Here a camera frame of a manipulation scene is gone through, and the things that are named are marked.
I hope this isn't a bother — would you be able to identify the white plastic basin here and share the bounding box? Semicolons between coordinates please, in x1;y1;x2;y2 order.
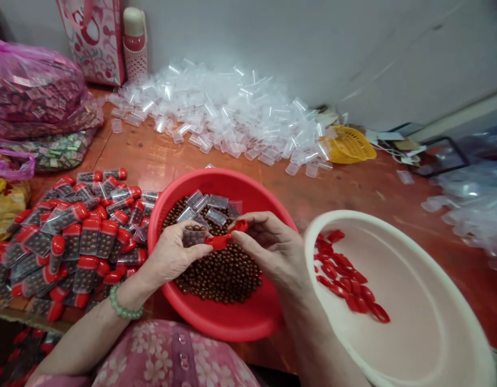
303;209;497;387

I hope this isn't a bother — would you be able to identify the clear tube with brown balls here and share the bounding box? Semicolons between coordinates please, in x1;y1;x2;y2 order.
183;224;209;250

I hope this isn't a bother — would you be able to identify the pile of red caps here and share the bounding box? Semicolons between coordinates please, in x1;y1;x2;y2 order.
313;230;391;325

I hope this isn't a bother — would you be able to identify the small cluster of clear tubes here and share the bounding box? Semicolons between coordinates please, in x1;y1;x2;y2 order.
175;190;242;234

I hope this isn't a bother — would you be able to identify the yellow plastic bag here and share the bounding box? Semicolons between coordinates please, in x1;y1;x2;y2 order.
0;178;32;245

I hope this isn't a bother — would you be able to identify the large heap of empty tubes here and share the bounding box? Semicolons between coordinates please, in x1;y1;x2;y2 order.
106;58;339;178

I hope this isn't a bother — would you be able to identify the pink patterned gift bag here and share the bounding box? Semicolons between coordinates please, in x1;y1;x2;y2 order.
56;0;127;88

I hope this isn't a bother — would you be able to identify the yellow plastic basket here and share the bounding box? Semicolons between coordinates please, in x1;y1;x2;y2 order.
320;125;378;165

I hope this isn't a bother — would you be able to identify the pile of filled red-capped tubes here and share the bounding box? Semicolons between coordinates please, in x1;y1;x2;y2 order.
0;169;161;323

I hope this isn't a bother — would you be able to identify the black metal frame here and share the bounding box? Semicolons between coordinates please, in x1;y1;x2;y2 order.
417;136;470;177

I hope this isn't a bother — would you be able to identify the person's left hand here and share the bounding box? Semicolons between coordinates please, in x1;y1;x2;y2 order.
125;220;214;303

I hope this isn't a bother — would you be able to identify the red plastic cap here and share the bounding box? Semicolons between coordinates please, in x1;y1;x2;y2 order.
203;219;249;247

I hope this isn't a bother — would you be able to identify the clear bag of green packets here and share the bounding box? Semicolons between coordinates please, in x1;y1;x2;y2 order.
20;128;99;173

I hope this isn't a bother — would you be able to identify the heap of brown balls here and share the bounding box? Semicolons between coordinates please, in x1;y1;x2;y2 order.
161;196;265;305

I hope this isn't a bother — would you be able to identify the person's body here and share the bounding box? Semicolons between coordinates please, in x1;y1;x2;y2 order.
30;319;262;387

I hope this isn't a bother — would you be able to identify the pink and white flask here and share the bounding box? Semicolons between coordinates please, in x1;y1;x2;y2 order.
122;6;149;82

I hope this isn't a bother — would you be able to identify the spilled filled tubes group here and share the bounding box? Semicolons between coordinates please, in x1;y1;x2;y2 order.
0;325;65;387

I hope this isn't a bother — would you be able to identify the pink bag of packets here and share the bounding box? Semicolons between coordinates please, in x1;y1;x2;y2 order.
0;38;106;141

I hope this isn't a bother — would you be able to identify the red plastic basin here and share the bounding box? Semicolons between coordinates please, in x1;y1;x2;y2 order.
146;168;302;343

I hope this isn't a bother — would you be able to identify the person's right hand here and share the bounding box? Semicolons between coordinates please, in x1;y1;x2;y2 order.
230;211;310;302

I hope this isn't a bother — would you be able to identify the empty pink plastic bag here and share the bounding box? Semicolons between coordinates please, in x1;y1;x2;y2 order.
0;146;36;183

